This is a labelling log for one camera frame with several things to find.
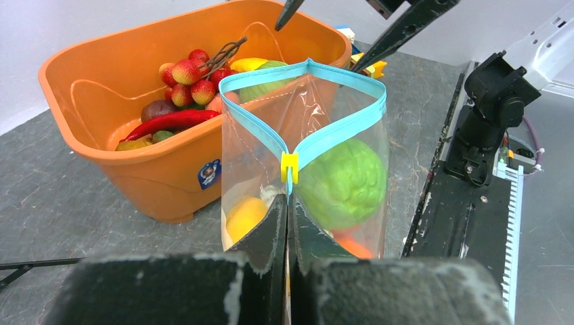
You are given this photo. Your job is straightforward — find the pink peach toy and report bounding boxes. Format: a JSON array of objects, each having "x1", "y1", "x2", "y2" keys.
[{"x1": 205, "y1": 91, "x2": 240, "y2": 113}]

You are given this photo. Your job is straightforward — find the white mushroom toy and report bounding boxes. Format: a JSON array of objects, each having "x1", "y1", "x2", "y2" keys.
[{"x1": 260, "y1": 185, "x2": 284, "y2": 208}]

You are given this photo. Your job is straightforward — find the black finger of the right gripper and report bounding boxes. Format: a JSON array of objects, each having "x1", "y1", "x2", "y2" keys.
[
  {"x1": 275, "y1": 0, "x2": 304, "y2": 31},
  {"x1": 350, "y1": 0, "x2": 459, "y2": 73}
]

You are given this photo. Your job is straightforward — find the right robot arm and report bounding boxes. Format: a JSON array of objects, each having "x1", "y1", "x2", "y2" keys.
[{"x1": 351, "y1": 0, "x2": 573, "y2": 187}]

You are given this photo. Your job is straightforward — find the red chili pepper toy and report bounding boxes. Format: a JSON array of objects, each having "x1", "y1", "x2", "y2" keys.
[{"x1": 120, "y1": 110, "x2": 221, "y2": 142}]

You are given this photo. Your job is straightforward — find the orange yellow green block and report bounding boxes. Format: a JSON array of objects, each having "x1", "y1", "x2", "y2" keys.
[{"x1": 349, "y1": 52, "x2": 388, "y2": 80}]

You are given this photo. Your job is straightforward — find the white blue block stack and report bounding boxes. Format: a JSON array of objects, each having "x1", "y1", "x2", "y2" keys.
[{"x1": 334, "y1": 25, "x2": 361, "y2": 55}]

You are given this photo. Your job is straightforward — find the green custard apple toy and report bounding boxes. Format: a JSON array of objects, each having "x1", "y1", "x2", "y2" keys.
[{"x1": 294, "y1": 138, "x2": 387, "y2": 231}]

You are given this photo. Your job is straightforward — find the yellow lemon toy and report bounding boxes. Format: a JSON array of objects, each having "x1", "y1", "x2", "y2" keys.
[{"x1": 225, "y1": 196, "x2": 267, "y2": 244}]

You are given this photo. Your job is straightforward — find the lychee cluster toy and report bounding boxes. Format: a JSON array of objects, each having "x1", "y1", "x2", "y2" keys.
[{"x1": 158, "y1": 37, "x2": 247, "y2": 108}]

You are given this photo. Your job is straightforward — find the yellow mango toy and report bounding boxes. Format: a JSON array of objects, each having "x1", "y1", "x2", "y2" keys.
[{"x1": 229, "y1": 58, "x2": 268, "y2": 72}]

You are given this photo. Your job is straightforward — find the small orange pumpkin toy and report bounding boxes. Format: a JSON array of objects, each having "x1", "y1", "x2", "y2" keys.
[{"x1": 331, "y1": 225, "x2": 376, "y2": 259}]

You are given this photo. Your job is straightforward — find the black tripod microphone stand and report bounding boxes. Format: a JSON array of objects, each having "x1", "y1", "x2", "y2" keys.
[{"x1": 1, "y1": 257, "x2": 83, "y2": 291}]

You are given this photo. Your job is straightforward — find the orange plastic bin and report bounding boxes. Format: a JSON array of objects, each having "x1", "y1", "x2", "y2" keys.
[{"x1": 39, "y1": 1, "x2": 351, "y2": 223}]

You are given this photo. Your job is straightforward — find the green cabbage toy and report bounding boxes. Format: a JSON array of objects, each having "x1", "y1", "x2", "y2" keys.
[{"x1": 239, "y1": 60, "x2": 294, "y2": 104}]

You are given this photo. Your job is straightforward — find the clear zip top bag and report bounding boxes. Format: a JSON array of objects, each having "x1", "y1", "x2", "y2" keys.
[{"x1": 219, "y1": 60, "x2": 390, "y2": 259}]

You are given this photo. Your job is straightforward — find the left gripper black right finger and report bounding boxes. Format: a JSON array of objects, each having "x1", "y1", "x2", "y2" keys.
[{"x1": 288, "y1": 195, "x2": 511, "y2": 324}]

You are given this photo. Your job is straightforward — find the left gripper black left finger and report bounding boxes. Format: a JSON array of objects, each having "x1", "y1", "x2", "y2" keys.
[{"x1": 44, "y1": 194, "x2": 288, "y2": 324}]

